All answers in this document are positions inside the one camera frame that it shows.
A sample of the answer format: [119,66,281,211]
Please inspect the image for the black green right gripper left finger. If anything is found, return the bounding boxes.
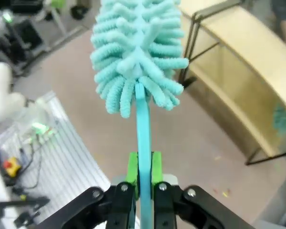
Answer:
[38,151,140,229]

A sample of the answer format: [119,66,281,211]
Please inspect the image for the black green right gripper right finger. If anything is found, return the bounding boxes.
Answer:
[151,151,255,229]

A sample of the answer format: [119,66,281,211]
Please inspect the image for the teal fluffy duster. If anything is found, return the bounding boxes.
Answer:
[272,102,286,138]
[89,0,189,229]

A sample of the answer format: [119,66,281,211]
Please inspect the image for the electronics with green lights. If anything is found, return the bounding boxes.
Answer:
[22,121,61,146]

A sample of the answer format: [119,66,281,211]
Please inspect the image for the yellow red emergency stop button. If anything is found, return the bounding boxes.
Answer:
[2,156,22,178]

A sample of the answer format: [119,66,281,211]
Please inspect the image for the grey equipment cart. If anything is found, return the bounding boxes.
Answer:
[10,0,91,54]

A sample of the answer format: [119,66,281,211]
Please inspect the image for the slotted aluminium base plate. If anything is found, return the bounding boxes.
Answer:
[0,90,112,229]

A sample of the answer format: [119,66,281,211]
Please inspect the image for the black cable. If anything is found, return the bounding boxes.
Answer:
[4,143,45,191]

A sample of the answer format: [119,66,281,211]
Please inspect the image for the black clamp bracket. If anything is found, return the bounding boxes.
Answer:
[0,195,51,227]

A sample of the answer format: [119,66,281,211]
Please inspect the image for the wooden shelf with black frame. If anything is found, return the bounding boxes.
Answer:
[178,0,286,166]

